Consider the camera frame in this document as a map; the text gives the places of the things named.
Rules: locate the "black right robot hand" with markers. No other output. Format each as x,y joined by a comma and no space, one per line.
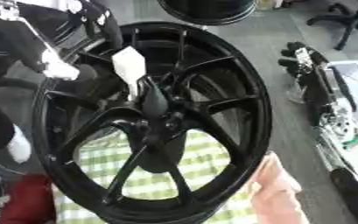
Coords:
314,87

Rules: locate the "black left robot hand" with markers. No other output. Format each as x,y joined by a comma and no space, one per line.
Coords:
13,43

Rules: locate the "black office chair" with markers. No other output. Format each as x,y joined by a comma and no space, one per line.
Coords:
347,20

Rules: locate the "red fabric item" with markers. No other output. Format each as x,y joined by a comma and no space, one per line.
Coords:
28,201

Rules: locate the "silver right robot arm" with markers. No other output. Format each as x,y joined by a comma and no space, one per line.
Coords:
347,143

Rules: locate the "black spoked wheel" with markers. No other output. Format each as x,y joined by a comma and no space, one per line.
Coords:
156,163

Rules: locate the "person's hand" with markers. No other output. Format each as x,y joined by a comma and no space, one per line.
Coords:
276,192

